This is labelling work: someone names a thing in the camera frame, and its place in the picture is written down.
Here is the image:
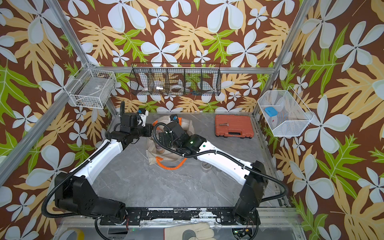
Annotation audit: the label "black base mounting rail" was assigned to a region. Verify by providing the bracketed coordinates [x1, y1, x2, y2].
[99, 206, 262, 226]

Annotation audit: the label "white wire basket left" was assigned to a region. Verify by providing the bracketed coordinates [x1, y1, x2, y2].
[65, 64, 117, 109]

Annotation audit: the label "white mesh basket right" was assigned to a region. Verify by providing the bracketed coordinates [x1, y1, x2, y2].
[258, 88, 315, 138]

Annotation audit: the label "red plastic tool case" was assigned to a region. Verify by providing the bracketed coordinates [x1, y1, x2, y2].
[215, 115, 255, 139]

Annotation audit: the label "blue object in basket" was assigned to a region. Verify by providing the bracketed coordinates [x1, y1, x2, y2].
[265, 107, 278, 117]

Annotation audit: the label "beige canvas bag orange handles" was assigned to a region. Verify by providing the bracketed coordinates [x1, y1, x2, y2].
[145, 117, 196, 171]

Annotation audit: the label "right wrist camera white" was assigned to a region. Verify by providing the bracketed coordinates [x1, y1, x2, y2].
[170, 114, 179, 123]

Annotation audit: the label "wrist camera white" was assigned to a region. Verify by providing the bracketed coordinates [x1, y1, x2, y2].
[170, 114, 179, 123]
[137, 108, 149, 127]

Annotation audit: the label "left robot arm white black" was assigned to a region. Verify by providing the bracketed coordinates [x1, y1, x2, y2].
[41, 109, 153, 224]

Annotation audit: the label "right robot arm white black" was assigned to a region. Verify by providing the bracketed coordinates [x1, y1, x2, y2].
[152, 121, 289, 224]

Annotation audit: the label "black wire basket rear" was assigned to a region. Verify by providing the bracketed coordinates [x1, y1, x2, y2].
[128, 63, 222, 96]

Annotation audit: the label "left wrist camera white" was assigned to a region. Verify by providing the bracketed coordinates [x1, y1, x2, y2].
[137, 108, 149, 127]

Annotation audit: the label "clear seed jar stack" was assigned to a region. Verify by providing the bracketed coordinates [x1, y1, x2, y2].
[155, 143, 165, 154]

